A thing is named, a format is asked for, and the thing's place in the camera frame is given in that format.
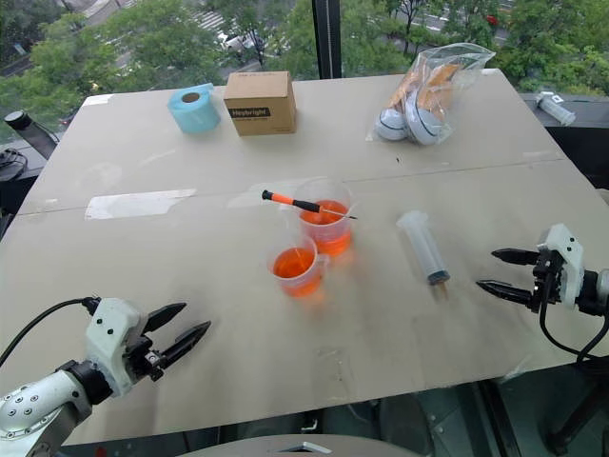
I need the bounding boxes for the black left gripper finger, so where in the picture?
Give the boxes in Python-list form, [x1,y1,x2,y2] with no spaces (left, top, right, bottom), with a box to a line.
[142,302,188,334]
[158,320,212,370]

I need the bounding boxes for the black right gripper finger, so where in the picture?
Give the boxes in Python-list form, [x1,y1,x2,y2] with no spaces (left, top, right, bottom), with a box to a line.
[475,279,537,307]
[490,247,541,267]

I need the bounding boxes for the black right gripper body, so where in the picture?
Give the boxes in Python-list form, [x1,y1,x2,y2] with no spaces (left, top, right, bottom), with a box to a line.
[528,247,566,314]

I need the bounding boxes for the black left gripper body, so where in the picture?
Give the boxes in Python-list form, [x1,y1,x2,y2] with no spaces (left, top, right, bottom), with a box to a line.
[124,334,168,383]

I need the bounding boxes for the clear plastic syringe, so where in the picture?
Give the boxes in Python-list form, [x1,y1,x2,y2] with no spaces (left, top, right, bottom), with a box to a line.
[395,209,453,302]

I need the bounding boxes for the small clear cup orange liquid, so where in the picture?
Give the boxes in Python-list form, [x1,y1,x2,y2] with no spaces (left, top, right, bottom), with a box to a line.
[267,233,331,301]

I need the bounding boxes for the large clear cup orange liquid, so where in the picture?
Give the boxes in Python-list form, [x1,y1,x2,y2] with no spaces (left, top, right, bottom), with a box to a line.
[298,177,355,259]

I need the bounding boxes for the black side shelf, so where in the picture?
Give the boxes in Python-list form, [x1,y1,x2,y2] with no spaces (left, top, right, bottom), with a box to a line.
[517,91,609,192]

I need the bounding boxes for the black metal stand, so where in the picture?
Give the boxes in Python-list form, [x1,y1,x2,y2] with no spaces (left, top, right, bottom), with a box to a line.
[543,359,609,456]

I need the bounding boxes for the clear plastic bottle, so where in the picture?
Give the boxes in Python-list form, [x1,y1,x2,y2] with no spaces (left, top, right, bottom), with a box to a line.
[534,89,578,128]

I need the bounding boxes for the grey rounded robot body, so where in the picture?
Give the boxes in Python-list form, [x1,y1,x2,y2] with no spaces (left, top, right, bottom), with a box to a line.
[175,432,429,457]

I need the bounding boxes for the white ball with dark stripe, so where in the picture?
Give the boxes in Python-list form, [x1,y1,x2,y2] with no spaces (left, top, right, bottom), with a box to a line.
[406,89,451,146]
[375,109,411,142]

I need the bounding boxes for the orange black precision screwdriver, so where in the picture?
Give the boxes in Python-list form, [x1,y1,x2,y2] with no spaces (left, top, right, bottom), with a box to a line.
[260,189,360,222]

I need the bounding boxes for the clear plastic zip bag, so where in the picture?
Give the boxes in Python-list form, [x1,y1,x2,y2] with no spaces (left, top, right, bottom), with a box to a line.
[369,42,497,147]

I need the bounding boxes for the light blue paper roll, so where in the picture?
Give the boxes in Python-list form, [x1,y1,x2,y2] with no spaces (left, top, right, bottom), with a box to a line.
[167,82,223,135]

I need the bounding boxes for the black round-headed device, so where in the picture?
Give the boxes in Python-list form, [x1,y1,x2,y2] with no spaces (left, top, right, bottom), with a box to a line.
[3,109,61,161]

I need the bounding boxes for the brown cardboard box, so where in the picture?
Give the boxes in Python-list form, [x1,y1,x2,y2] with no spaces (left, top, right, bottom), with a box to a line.
[223,70,298,138]

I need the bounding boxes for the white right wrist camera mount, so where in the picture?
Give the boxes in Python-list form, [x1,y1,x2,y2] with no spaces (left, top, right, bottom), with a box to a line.
[536,224,586,307]

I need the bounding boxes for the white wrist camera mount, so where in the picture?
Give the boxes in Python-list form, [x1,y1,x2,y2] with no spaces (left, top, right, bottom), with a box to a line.
[85,297,145,397]
[536,224,586,307]

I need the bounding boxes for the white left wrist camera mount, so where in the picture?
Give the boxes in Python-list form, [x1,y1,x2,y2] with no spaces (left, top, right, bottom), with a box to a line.
[85,297,145,397]

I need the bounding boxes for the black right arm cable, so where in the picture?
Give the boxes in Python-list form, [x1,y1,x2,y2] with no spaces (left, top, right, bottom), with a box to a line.
[539,298,609,364]

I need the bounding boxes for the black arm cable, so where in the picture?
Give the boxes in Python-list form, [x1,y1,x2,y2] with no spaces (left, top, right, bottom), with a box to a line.
[539,298,609,364]
[0,296,101,368]

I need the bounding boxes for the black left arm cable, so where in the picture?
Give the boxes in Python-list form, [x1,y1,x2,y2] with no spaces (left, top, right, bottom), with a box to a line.
[0,296,101,368]

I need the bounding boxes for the black window frame post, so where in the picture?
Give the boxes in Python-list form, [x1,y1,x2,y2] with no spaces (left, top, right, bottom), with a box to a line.
[311,0,344,80]

